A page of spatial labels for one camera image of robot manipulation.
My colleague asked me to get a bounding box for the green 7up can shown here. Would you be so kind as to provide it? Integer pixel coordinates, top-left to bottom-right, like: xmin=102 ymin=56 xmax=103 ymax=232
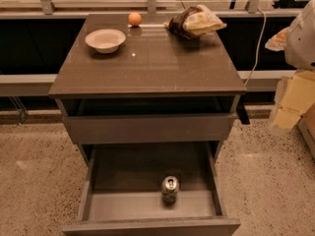
xmin=161 ymin=176 xmax=179 ymax=204

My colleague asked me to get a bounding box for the open middle drawer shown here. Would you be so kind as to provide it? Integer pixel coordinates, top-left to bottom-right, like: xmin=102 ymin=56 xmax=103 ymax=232
xmin=63 ymin=142 xmax=240 ymax=236

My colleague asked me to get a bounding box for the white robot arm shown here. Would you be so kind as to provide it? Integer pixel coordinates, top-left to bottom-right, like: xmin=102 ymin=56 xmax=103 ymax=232
xmin=265 ymin=0 xmax=315 ymax=136

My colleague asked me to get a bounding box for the white bowl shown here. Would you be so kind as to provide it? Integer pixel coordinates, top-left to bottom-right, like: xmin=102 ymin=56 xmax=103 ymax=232
xmin=85 ymin=29 xmax=126 ymax=54

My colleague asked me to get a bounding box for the orange fruit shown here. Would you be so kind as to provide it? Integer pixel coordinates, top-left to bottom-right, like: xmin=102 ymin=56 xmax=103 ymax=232
xmin=128 ymin=13 xmax=142 ymax=27

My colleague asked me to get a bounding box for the closed top drawer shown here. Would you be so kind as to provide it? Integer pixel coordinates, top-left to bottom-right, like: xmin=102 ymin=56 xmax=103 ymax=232
xmin=64 ymin=114 xmax=236 ymax=145

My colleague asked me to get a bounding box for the metal railing frame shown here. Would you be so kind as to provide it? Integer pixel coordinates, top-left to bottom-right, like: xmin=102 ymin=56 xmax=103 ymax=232
xmin=0 ymin=0 xmax=315 ymax=96

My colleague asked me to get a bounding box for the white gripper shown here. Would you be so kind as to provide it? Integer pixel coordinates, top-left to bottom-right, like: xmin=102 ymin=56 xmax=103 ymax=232
xmin=265 ymin=28 xmax=315 ymax=136

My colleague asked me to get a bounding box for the yellow brown chip bag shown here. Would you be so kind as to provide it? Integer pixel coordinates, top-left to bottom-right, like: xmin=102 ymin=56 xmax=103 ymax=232
xmin=163 ymin=5 xmax=226 ymax=39

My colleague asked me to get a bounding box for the grey drawer cabinet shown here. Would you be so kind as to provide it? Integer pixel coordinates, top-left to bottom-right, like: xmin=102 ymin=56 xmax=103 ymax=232
xmin=47 ymin=13 xmax=248 ymax=236

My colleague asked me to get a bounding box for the wooden box at right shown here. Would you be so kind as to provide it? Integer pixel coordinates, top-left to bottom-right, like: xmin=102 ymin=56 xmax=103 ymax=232
xmin=298 ymin=104 xmax=315 ymax=158

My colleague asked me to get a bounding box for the white cable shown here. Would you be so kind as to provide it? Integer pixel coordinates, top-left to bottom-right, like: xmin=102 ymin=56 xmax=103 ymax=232
xmin=243 ymin=7 xmax=267 ymax=87

